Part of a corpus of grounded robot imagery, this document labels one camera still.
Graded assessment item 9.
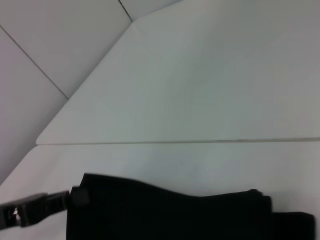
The black t-shirt white print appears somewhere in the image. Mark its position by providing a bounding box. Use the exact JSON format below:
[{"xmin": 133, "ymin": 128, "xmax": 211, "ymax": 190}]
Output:
[{"xmin": 64, "ymin": 172, "xmax": 320, "ymax": 240}]

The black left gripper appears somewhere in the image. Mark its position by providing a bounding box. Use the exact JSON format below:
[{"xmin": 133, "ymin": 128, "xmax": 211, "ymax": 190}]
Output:
[{"xmin": 0, "ymin": 185, "xmax": 91, "ymax": 228}]

